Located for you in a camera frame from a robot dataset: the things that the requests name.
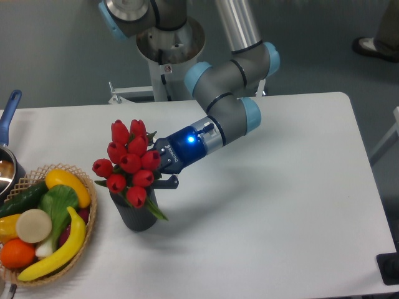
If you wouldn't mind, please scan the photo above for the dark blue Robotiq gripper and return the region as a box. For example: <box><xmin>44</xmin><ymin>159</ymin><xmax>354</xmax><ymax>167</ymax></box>
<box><xmin>151</xmin><ymin>117</ymin><xmax>224</xmax><ymax>189</ymax></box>

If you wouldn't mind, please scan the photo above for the red tulip bouquet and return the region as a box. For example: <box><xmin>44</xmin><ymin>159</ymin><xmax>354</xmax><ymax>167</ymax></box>
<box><xmin>92</xmin><ymin>120</ymin><xmax>168</xmax><ymax>220</ymax></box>

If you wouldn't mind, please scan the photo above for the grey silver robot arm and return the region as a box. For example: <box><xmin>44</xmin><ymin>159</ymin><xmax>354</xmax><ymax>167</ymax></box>
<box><xmin>99</xmin><ymin>1</ymin><xmax>280</xmax><ymax>189</ymax></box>

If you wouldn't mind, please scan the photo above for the dark grey ribbed vase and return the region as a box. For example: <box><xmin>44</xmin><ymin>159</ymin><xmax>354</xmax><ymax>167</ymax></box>
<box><xmin>109</xmin><ymin>192</ymin><xmax>158</xmax><ymax>232</ymax></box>

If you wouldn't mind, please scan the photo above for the purple red vegetable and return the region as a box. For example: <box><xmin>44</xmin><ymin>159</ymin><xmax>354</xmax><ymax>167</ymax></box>
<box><xmin>58</xmin><ymin>208</ymin><xmax>90</xmax><ymax>247</ymax></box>

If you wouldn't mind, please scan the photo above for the green bok choy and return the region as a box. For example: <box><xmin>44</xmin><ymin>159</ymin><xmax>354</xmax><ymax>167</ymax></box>
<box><xmin>36</xmin><ymin>184</ymin><xmax>79</xmax><ymax>260</ymax></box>

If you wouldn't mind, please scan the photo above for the yellow banana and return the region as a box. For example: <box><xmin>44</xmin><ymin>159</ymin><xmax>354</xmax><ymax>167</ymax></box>
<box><xmin>17</xmin><ymin>206</ymin><xmax>86</xmax><ymax>282</ymax></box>

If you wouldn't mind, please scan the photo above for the woven wicker basket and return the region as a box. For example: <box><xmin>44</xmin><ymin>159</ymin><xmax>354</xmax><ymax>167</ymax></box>
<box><xmin>1</xmin><ymin>163</ymin><xmax>97</xmax><ymax>287</ymax></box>

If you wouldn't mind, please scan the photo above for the beige round disc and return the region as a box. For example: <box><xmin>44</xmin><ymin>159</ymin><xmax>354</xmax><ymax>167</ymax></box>
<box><xmin>16</xmin><ymin>209</ymin><xmax>52</xmax><ymax>244</ymax></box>

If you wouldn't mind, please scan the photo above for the green cucumber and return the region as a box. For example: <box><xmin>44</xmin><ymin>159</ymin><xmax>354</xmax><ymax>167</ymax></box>
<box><xmin>1</xmin><ymin>181</ymin><xmax>48</xmax><ymax>217</ymax></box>

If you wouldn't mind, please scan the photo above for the yellow bell pepper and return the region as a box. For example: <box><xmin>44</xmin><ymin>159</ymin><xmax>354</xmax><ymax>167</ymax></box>
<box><xmin>0</xmin><ymin>214</ymin><xmax>21</xmax><ymax>244</ymax></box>

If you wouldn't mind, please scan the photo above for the orange fruit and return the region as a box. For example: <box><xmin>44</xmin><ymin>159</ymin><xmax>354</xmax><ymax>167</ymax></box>
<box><xmin>1</xmin><ymin>239</ymin><xmax>36</xmax><ymax>268</ymax></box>

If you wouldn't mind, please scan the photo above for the black device at table edge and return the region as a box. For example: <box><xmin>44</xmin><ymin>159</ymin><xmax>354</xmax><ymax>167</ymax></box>
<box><xmin>376</xmin><ymin>252</ymin><xmax>398</xmax><ymax>285</ymax></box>

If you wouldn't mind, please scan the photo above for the person's shoe and trouser leg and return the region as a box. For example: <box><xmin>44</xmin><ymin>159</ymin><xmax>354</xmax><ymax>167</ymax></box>
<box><xmin>352</xmin><ymin>1</ymin><xmax>398</xmax><ymax>63</ymax></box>

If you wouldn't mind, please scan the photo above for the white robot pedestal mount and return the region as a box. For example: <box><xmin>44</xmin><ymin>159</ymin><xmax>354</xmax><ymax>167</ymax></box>
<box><xmin>107</xmin><ymin>15</ymin><xmax>267</xmax><ymax>105</ymax></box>

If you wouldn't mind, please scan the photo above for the blue handled saucepan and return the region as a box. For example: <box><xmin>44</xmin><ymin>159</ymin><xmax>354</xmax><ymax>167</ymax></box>
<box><xmin>1</xmin><ymin>90</ymin><xmax>26</xmax><ymax>205</ymax></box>

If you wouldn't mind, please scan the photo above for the white furniture frame right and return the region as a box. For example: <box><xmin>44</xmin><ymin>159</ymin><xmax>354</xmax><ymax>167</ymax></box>
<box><xmin>369</xmin><ymin>107</ymin><xmax>398</xmax><ymax>167</ymax></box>

